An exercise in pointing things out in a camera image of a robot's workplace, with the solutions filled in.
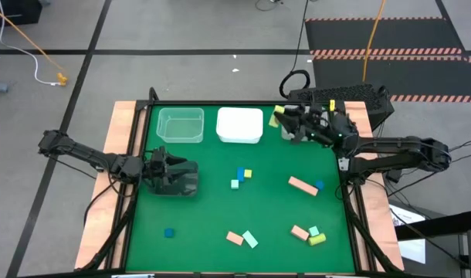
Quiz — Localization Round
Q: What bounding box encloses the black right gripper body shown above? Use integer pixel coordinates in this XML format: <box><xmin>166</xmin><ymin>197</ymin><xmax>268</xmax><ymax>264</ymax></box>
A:
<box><xmin>307</xmin><ymin>109</ymin><xmax>358</xmax><ymax>148</ymax></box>

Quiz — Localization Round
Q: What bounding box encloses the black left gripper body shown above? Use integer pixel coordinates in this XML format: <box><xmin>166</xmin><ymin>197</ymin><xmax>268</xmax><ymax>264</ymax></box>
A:
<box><xmin>142</xmin><ymin>146</ymin><xmax>171</xmax><ymax>188</ymax></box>

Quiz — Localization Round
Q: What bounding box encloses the yellow rectangular block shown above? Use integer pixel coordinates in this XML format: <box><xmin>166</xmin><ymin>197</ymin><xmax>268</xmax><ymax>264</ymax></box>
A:
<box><xmin>268</xmin><ymin>104</ymin><xmax>286</xmax><ymax>129</ymax></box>

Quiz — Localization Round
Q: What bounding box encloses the long orange block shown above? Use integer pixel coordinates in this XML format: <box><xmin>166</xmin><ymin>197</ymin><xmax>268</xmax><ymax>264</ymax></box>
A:
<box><xmin>287</xmin><ymin>175</ymin><xmax>320</xmax><ymax>197</ymax></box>

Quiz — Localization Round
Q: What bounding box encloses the orange rectangular block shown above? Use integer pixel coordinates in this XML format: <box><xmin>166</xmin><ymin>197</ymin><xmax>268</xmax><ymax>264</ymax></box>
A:
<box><xmin>225</xmin><ymin>230</ymin><xmax>245</xmax><ymax>246</ymax></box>
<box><xmin>290</xmin><ymin>225</ymin><xmax>310</xmax><ymax>242</ymax></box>

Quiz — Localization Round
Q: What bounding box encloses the dark transparent plastic bin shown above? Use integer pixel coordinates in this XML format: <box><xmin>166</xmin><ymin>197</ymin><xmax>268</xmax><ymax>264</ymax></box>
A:
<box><xmin>145</xmin><ymin>158</ymin><xmax>200</xmax><ymax>197</ymax></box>

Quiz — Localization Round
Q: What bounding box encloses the clear plastic bin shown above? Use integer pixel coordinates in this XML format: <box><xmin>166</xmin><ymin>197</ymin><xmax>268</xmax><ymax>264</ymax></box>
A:
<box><xmin>155</xmin><ymin>107</ymin><xmax>205</xmax><ymax>144</ymax></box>

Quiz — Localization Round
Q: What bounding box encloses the black perforated computer case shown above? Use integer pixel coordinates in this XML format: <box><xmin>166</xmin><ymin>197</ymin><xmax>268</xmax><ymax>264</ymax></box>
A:
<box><xmin>287</xmin><ymin>83</ymin><xmax>395</xmax><ymax>131</ymax></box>

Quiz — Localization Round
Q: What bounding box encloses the green table mat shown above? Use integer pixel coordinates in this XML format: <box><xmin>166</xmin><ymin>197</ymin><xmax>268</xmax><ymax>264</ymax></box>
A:
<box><xmin>125</xmin><ymin>104</ymin><xmax>356</xmax><ymax>273</ymax></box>

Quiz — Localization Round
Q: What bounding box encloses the white plastic bin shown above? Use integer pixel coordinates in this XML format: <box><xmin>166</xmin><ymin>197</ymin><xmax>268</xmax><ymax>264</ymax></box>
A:
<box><xmin>215</xmin><ymin>107</ymin><xmax>265</xmax><ymax>145</ymax></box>

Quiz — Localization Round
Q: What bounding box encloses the mint rectangular block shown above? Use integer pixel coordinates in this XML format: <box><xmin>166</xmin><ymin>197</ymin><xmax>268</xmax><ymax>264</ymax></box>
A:
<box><xmin>241</xmin><ymin>229</ymin><xmax>259</xmax><ymax>249</ymax></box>

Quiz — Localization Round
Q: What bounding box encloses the black hazard-striped floor mat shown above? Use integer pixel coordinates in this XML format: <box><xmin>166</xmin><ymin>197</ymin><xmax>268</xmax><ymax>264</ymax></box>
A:
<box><xmin>311</xmin><ymin>56</ymin><xmax>471</xmax><ymax>103</ymax></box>
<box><xmin>304</xmin><ymin>16</ymin><xmax>468</xmax><ymax>56</ymax></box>

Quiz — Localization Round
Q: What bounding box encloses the yellow cylinder block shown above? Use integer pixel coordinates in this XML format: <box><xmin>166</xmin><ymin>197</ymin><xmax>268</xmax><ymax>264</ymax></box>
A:
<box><xmin>307</xmin><ymin>232</ymin><xmax>327</xmax><ymax>247</ymax></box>

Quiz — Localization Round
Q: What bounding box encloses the white printed sign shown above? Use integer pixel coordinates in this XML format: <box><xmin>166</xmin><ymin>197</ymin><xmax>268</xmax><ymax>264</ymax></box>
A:
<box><xmin>388</xmin><ymin>204</ymin><xmax>428</xmax><ymax>266</ymax></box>

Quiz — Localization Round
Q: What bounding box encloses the black floor box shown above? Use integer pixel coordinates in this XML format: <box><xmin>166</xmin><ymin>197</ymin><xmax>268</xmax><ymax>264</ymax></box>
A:
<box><xmin>0</xmin><ymin>0</ymin><xmax>43</xmax><ymax>29</ymax></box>

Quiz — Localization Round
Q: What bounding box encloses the black hanging cable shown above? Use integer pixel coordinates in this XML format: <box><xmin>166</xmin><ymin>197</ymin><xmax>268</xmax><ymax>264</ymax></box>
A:
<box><xmin>278</xmin><ymin>0</ymin><xmax>312</xmax><ymax>100</ymax></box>

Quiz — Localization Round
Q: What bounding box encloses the yellow hanging cable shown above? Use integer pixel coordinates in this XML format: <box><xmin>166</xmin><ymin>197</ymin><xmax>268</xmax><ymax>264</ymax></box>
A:
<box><xmin>361</xmin><ymin>0</ymin><xmax>387</xmax><ymax>83</ymax></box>

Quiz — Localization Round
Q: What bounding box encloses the yellow cable with connector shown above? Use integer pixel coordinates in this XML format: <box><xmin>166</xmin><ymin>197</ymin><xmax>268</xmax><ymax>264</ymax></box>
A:
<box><xmin>0</xmin><ymin>2</ymin><xmax>69</xmax><ymax>86</ymax></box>

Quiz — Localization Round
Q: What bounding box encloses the white floor cable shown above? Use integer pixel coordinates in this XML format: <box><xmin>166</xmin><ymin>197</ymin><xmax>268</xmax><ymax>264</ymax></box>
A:
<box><xmin>0</xmin><ymin>0</ymin><xmax>61</xmax><ymax>86</ymax></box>

